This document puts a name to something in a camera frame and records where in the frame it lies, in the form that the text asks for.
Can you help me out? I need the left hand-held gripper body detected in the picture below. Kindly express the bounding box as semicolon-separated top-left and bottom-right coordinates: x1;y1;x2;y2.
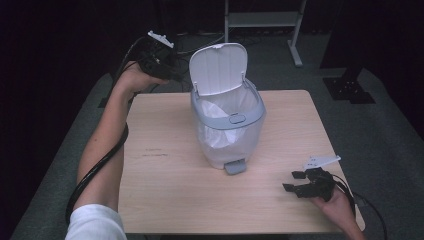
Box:
129;30;176;73

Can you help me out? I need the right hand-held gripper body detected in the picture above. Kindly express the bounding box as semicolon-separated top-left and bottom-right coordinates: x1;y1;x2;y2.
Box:
294;154;342;203

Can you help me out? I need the white tissue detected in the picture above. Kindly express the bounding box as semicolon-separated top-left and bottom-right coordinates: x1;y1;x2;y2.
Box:
200;99;231;120

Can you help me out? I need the white grey pedal trash can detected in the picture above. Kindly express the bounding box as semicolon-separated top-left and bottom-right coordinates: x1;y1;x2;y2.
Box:
188;42;268;177

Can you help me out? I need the person's right hand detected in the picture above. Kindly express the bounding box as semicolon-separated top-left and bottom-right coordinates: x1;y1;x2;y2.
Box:
312;189;356;230

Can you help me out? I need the person's left hand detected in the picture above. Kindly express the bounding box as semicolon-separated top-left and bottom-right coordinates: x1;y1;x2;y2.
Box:
114;62;170;99

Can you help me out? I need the white plastic bin liner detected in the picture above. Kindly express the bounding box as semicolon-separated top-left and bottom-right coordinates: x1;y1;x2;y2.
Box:
194;85;262;168

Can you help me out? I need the white metal stand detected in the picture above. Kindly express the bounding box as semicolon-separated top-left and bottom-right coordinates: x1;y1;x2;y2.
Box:
222;0;308;69

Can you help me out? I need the person's white sleeve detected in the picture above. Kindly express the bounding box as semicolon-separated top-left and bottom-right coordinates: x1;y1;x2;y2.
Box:
64;203;128;240

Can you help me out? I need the right hand-held gripper black cable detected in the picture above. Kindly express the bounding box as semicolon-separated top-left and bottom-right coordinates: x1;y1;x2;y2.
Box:
332;174;388;240

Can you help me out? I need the hand-held gripper black cable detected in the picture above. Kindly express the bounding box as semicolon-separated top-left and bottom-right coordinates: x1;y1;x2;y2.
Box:
332;174;388;240
65;34;151;225

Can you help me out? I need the left hand-held gripper black cable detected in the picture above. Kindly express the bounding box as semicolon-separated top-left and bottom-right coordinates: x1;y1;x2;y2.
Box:
65;34;151;225

